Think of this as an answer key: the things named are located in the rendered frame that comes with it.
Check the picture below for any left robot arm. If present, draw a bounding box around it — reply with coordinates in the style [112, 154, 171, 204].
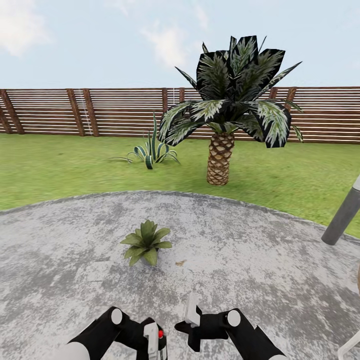
[48, 306, 163, 360]

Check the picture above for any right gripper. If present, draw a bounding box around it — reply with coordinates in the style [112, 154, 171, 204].
[174, 307, 215, 352]

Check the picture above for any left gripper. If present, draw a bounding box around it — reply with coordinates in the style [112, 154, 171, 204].
[126, 317, 163, 360]

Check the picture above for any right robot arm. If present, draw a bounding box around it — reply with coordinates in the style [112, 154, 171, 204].
[174, 292, 290, 360]

